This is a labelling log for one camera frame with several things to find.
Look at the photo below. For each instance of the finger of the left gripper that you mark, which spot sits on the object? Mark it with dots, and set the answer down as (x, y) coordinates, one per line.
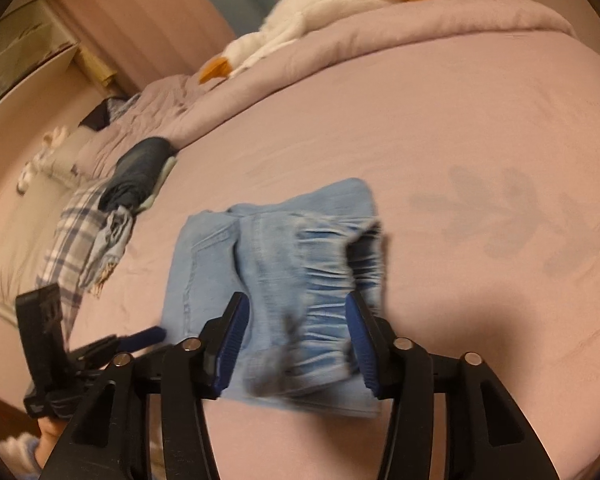
(142, 340)
(95, 355)

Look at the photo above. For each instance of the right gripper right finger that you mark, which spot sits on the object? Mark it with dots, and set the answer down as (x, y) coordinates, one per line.
(487, 435)

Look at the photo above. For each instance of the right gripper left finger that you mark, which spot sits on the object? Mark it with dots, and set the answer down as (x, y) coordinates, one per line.
(108, 435)

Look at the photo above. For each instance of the light blue denim pants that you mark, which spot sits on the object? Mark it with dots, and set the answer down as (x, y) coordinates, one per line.
(297, 262)

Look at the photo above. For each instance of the person's left hand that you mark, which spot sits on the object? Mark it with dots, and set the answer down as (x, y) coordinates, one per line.
(51, 430)

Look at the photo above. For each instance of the folded grey-blue pants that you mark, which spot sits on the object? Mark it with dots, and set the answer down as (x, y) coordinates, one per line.
(107, 250)

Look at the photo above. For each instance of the plaid pillow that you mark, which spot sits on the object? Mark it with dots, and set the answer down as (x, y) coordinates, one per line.
(65, 261)

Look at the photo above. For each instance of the folded dark blue jeans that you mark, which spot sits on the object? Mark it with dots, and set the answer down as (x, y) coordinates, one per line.
(136, 175)

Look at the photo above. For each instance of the folded pale green garment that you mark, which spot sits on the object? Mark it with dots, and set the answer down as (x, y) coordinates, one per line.
(164, 173)

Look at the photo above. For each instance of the beige pillow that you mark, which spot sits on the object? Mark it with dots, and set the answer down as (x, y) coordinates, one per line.
(65, 145)

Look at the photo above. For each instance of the small white plush toy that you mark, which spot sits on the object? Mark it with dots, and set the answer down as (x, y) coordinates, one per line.
(40, 159)

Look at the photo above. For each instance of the dark clothes pile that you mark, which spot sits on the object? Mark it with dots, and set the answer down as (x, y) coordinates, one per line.
(107, 111)

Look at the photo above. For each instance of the pink bed sheet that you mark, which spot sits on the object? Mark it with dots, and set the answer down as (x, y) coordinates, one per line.
(483, 155)

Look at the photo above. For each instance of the pink curtain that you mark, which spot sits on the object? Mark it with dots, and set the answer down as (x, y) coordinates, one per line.
(146, 40)

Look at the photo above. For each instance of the white goose plush toy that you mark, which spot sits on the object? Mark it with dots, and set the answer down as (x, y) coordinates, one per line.
(288, 21)

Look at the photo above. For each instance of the pink quilted duvet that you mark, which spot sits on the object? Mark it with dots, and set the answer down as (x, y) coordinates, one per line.
(182, 110)

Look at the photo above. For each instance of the white wall shelf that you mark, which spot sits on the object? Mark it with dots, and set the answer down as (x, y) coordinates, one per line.
(33, 84)

